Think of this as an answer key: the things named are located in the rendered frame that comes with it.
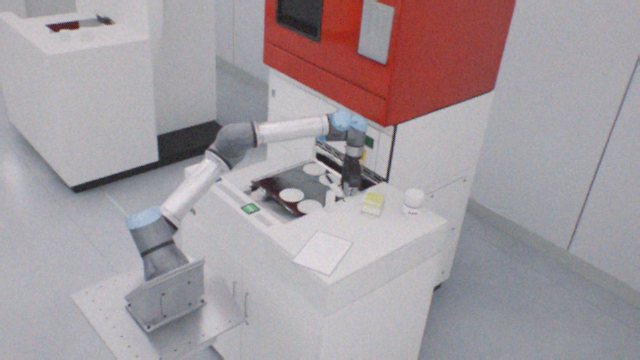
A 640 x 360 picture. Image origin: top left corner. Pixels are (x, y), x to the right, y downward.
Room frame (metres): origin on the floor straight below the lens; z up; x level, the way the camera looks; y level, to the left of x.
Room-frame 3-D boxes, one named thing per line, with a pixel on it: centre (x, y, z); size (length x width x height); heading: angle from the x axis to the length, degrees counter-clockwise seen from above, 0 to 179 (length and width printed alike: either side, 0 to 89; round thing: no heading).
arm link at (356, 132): (2.10, -0.12, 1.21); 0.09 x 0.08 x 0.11; 105
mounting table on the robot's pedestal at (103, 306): (1.47, 0.48, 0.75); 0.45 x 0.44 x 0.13; 135
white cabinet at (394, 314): (2.02, 0.06, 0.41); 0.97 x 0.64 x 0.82; 44
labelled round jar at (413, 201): (1.92, -0.36, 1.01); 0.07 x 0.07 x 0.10
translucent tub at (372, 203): (1.91, -0.21, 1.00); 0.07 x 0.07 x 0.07; 71
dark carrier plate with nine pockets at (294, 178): (2.15, 0.04, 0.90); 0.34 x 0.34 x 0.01; 44
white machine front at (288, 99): (2.45, 0.01, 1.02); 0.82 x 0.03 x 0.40; 44
